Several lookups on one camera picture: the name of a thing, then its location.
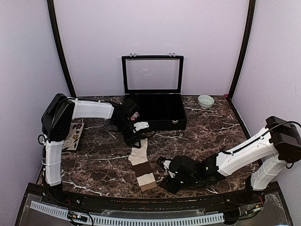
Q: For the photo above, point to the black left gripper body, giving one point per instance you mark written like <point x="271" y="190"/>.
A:
<point x="122" y="125"/>

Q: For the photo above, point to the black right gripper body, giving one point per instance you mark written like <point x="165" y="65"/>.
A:
<point x="175" y="188"/>

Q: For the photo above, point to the beige and brown sock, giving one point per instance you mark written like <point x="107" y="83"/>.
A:
<point x="141" y="166"/>

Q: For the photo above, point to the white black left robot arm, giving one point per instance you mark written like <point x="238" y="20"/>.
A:
<point x="56" y="122"/>

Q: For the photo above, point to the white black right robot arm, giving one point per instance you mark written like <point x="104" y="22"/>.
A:
<point x="279" y="143"/>

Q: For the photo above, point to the black compartment storage box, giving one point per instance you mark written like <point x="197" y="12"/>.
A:
<point x="164" y="111"/>

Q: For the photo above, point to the glass-panel black box lid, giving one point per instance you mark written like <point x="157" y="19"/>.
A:
<point x="153" y="74"/>

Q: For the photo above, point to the floral square ceramic plate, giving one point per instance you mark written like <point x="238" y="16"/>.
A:
<point x="72" y="140"/>

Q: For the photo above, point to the small green circuit board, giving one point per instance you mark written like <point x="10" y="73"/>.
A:
<point x="75" y="216"/>

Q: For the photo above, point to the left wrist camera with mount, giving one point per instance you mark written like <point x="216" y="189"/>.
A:
<point x="140" y="125"/>

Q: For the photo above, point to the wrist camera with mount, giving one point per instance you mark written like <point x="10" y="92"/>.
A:
<point x="164" y="164"/>
<point x="140" y="125"/>

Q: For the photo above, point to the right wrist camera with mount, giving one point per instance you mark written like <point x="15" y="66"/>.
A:
<point x="164" y="164"/>

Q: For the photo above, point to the black left corner post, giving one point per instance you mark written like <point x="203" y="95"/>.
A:
<point x="59" y="47"/>

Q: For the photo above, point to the black corner post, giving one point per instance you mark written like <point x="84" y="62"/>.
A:
<point x="243" y="49"/>
<point x="59" y="47"/>

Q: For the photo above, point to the white slotted cable duct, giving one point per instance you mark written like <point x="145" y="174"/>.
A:
<point x="133" y="218"/>

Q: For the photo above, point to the black front rail frame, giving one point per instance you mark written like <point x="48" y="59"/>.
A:
<point x="264" y="208"/>

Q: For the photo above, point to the black right corner post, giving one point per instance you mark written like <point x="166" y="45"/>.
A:
<point x="243" y="49"/>

